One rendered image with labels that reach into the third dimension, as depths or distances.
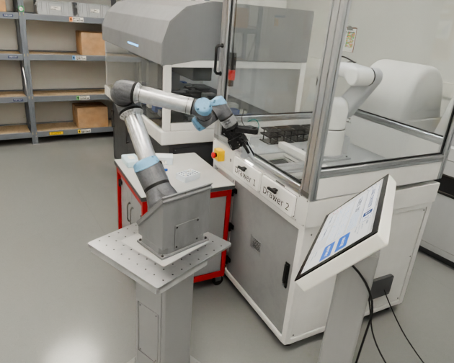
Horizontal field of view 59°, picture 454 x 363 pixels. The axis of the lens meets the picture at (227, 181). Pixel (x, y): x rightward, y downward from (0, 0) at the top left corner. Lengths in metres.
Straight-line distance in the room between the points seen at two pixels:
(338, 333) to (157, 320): 0.80
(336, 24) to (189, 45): 1.34
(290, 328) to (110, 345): 0.98
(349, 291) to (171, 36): 1.98
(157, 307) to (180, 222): 0.43
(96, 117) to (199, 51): 3.13
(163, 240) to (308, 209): 0.69
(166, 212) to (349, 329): 0.80
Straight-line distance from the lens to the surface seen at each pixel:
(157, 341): 2.03
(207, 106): 1.81
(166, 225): 1.64
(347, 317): 1.57
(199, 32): 2.89
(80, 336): 2.53
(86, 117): 5.77
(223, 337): 2.49
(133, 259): 1.72
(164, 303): 1.87
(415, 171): 2.39
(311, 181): 1.87
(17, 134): 5.62
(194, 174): 2.46
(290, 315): 2.27
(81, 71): 6.09
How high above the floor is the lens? 1.71
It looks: 23 degrees down
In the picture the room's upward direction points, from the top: 5 degrees clockwise
